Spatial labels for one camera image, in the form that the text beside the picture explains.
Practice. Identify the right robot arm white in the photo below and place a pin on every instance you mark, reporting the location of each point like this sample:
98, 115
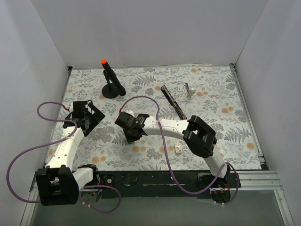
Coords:
198, 136

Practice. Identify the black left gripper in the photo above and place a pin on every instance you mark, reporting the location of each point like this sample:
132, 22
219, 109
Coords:
91, 118

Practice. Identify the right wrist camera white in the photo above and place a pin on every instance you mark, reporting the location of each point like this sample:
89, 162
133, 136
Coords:
130, 112

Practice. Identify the beige stapler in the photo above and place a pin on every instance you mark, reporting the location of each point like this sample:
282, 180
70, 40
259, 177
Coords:
189, 92

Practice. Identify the small staple box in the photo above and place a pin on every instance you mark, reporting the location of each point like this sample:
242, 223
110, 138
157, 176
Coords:
177, 148

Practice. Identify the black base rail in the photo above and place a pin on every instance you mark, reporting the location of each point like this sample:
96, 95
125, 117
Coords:
147, 184

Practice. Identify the black microphone on stand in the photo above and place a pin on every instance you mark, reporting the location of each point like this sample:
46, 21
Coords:
113, 88

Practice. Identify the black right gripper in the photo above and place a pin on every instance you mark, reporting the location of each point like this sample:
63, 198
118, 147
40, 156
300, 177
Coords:
129, 133

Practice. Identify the floral patterned table mat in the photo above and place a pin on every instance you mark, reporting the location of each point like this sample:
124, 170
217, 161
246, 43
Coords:
217, 101

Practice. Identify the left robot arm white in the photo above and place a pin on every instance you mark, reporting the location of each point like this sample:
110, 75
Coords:
57, 183

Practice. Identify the black stapler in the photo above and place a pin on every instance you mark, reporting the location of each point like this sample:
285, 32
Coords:
172, 102

